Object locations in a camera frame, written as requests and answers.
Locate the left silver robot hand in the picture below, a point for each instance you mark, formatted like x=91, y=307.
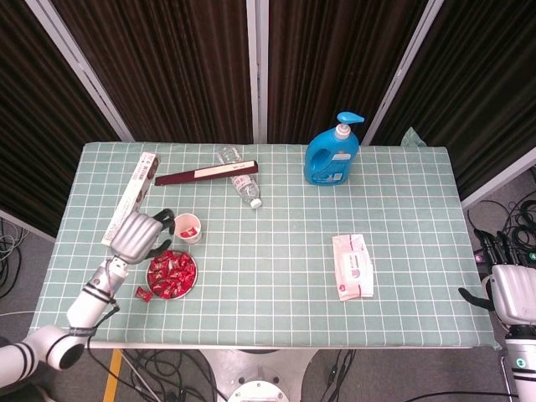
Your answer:
x=138, y=236

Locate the black power strip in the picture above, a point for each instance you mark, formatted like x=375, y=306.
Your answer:
x=479, y=256

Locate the long baking paper box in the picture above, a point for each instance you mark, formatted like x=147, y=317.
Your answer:
x=138, y=184

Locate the yellow floor tape strip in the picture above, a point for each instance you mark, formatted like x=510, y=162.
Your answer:
x=112, y=377

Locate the white table frame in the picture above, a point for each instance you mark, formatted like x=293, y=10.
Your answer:
x=188, y=347

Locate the dark red folded fan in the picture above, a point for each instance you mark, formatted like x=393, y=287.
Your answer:
x=209, y=172

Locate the green checked tablecloth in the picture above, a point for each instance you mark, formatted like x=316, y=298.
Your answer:
x=272, y=251

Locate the dark partition screen white frame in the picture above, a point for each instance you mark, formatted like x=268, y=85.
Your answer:
x=335, y=54
x=167, y=63
x=42, y=125
x=481, y=84

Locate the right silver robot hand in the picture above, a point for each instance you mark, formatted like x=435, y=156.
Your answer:
x=515, y=293

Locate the round steel plate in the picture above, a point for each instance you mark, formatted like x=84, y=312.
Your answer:
x=190, y=289

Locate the pink wet wipes pack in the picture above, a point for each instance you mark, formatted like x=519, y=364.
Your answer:
x=352, y=268

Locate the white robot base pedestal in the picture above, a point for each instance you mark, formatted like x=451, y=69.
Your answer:
x=255, y=368

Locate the clear plastic water bottle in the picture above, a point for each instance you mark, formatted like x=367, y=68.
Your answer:
x=247, y=190

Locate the white paper cup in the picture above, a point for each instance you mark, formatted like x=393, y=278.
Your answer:
x=181, y=222

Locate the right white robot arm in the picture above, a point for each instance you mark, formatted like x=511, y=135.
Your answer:
x=521, y=368

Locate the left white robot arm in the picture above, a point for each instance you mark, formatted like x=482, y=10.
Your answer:
x=88, y=305

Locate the blue detergent pump bottle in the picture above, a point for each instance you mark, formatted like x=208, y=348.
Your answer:
x=331, y=163

